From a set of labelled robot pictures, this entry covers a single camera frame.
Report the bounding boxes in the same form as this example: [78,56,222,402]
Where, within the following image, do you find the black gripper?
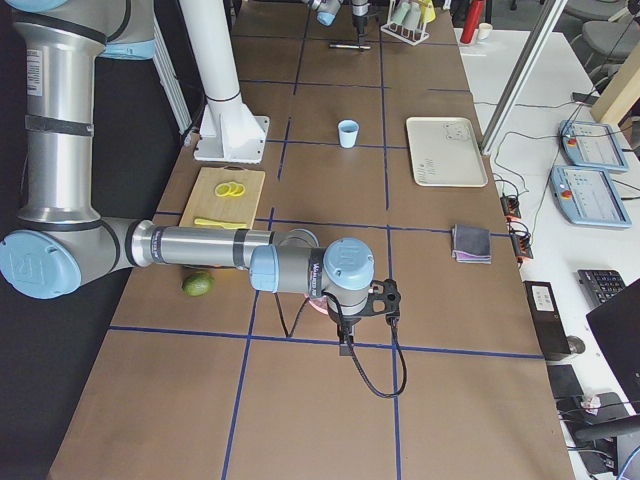
[332,312,361,357]
[352,14,368,45]

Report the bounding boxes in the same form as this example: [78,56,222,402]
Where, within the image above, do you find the steel muddler black tip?
[329,43,371,51]

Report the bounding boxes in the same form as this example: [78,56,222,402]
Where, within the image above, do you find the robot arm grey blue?
[301,0,370,47]
[1,1,374,349]

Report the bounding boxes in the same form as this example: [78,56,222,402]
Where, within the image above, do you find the mint green cup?
[390,0,411,26]

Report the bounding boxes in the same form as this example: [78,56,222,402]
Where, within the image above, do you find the pink bowl with ice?
[306,297,328,315]

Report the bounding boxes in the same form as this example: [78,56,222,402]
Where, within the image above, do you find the pale white cup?
[402,2,421,31]

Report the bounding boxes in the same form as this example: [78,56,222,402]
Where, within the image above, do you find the yellow cup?
[418,0,436,24]

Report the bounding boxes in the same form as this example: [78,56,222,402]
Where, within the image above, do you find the light blue plastic cup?
[337,119,359,149]

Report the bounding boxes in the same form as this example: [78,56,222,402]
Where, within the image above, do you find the white paper cup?
[476,22,493,41]

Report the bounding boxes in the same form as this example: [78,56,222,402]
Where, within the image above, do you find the red cylinder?
[460,0,485,45]

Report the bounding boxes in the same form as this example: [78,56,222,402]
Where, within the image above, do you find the cream bear tray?
[405,117,488,188]

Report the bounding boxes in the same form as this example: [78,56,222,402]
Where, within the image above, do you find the dark grey folded cloth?
[452,224,492,264]

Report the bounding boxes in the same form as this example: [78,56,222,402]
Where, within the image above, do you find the green lime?
[181,271,215,297]

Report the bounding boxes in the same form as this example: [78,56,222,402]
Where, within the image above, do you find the wooden cutting board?
[179,167,265,229]

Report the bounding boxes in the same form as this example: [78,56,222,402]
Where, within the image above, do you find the lemon slices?
[214,181,246,198]

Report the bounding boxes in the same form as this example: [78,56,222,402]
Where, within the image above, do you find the yellow knife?
[193,217,247,230]

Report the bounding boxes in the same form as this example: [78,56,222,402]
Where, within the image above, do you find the orange black power strip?
[500,195,534,265]

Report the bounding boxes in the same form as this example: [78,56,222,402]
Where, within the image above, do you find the black box on desk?
[523,281,571,361]

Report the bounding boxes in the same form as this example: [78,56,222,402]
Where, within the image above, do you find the grey office chair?
[564,1,639,78]

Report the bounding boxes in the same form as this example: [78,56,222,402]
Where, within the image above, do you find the black keyboard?
[577,269,626,307]

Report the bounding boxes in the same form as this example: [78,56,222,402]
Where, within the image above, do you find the blue teach pendant far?
[559,120,629,173]

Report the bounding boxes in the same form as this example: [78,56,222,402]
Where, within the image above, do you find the blue teach pendant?
[550,166,632,228]
[559,120,629,173]

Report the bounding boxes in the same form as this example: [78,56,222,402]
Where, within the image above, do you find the black monitor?
[587,280,640,412]

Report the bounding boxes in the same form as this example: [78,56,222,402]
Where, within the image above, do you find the blue teach pendant near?
[550,166,632,228]

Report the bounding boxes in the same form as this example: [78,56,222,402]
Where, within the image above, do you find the white wire cup rack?
[380,1,430,46]

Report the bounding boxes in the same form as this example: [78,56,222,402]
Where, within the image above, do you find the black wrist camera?
[367,279,401,326]

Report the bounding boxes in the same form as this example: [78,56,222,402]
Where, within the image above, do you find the white camera post with base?
[180,0,270,164]

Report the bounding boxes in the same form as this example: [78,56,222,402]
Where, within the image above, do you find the aluminium frame post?
[480,0,568,155]

